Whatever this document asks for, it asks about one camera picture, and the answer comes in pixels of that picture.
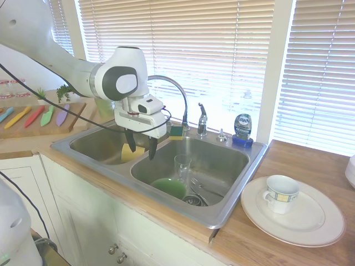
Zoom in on chrome gooseneck faucet spout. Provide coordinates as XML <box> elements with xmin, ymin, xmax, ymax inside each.
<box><xmin>146</xmin><ymin>74</ymin><xmax>191</xmax><ymax>131</ymax></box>

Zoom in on clear bottle with yellow liquid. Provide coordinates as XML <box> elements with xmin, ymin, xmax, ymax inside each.
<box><xmin>95</xmin><ymin>98</ymin><xmax>115</xmax><ymax>117</ymax></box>

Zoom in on green plastic knife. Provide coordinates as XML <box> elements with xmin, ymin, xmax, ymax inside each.
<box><xmin>40</xmin><ymin>104</ymin><xmax>55</xmax><ymax>127</ymax></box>

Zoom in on blue Dawn dish soap bottle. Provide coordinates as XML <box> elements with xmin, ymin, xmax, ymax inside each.
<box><xmin>231</xmin><ymin>112</ymin><xmax>255</xmax><ymax>149</ymax></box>

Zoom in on wooden cutting board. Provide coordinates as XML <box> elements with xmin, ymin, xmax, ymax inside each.
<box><xmin>0</xmin><ymin>102</ymin><xmax>88</xmax><ymax>140</ymax></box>

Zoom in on blue plastic knife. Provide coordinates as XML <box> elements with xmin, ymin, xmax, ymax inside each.
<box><xmin>0</xmin><ymin>107</ymin><xmax>14</xmax><ymax>124</ymax></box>

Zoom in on black sink drain strainer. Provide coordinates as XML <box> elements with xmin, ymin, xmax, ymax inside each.
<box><xmin>181</xmin><ymin>195</ymin><xmax>209</xmax><ymax>208</ymax></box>

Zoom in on white base cabinet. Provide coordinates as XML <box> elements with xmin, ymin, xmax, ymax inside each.
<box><xmin>0</xmin><ymin>151</ymin><xmax>217</xmax><ymax>266</ymax></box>

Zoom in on small spiky potted plant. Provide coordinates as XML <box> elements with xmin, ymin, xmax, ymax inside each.
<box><xmin>36</xmin><ymin>86</ymin><xmax>48</xmax><ymax>106</ymax></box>

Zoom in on yellow and green sponge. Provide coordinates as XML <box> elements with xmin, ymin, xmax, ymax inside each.
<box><xmin>169</xmin><ymin>124</ymin><xmax>186</xmax><ymax>141</ymax></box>

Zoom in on narrow white window blind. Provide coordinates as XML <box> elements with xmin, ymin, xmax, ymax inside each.
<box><xmin>49</xmin><ymin>0</ymin><xmax>75</xmax><ymax>58</ymax></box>

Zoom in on leafy potted plant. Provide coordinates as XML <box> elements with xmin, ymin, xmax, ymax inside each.
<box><xmin>56</xmin><ymin>84</ymin><xmax>74</xmax><ymax>104</ymax></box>

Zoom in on green bowl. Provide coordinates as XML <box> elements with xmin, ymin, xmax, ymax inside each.
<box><xmin>150</xmin><ymin>177</ymin><xmax>187</xmax><ymax>200</ymax></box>

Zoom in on purple plastic knife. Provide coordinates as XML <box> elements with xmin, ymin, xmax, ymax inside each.
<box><xmin>56</xmin><ymin>104</ymin><xmax>70</xmax><ymax>128</ymax></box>

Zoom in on white dinner plate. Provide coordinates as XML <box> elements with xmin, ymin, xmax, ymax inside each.
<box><xmin>240</xmin><ymin>176</ymin><xmax>346</xmax><ymax>248</ymax></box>

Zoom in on chrome faucet lever handle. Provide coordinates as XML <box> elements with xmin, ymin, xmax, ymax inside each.
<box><xmin>197</xmin><ymin>102</ymin><xmax>209</xmax><ymax>137</ymax></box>

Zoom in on yellow plastic knife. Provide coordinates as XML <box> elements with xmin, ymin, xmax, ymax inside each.
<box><xmin>4</xmin><ymin>106</ymin><xmax>32</xmax><ymax>129</ymax></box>

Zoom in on white patterned teacup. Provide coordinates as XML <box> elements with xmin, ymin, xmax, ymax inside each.
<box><xmin>261</xmin><ymin>175</ymin><xmax>301</xmax><ymax>215</ymax></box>

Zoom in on yellow plastic mug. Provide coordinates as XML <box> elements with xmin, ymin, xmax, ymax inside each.
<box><xmin>121</xmin><ymin>143</ymin><xmax>145</xmax><ymax>163</ymax></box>

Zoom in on stainless steel double sink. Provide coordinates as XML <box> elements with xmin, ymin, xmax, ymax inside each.
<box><xmin>50</xmin><ymin>120</ymin><xmax>269</xmax><ymax>230</ymax></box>

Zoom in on clear drinking glass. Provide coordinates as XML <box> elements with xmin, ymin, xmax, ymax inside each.
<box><xmin>174</xmin><ymin>154</ymin><xmax>192</xmax><ymax>192</ymax></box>

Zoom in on wide white window blind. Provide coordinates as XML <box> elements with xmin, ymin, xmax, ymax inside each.
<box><xmin>77</xmin><ymin>0</ymin><xmax>276</xmax><ymax>131</ymax></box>

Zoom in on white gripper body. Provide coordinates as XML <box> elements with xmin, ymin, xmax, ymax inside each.
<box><xmin>114</xmin><ymin>109</ymin><xmax>168</xmax><ymax>139</ymax></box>

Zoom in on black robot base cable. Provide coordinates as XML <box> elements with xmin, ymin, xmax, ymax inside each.
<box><xmin>0</xmin><ymin>171</ymin><xmax>50</xmax><ymax>239</ymax></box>

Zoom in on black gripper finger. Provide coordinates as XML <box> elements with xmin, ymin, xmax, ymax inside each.
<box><xmin>124</xmin><ymin>127</ymin><xmax>136</xmax><ymax>154</ymax></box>
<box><xmin>148</xmin><ymin>135</ymin><xmax>158</xmax><ymax>161</ymax></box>

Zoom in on red plastic knife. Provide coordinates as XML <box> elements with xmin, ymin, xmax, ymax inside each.
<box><xmin>24</xmin><ymin>106</ymin><xmax>45</xmax><ymax>129</ymax></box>

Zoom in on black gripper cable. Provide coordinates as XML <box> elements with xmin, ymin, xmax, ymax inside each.
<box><xmin>0</xmin><ymin>63</ymin><xmax>171</xmax><ymax>134</ymax></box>

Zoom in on metal utensils in sink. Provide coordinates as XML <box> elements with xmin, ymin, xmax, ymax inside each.
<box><xmin>190</xmin><ymin>177</ymin><xmax>225</xmax><ymax>199</ymax></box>

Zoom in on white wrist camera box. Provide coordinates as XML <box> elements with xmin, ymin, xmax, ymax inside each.
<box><xmin>137</xmin><ymin>94</ymin><xmax>165</xmax><ymax>115</ymax></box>

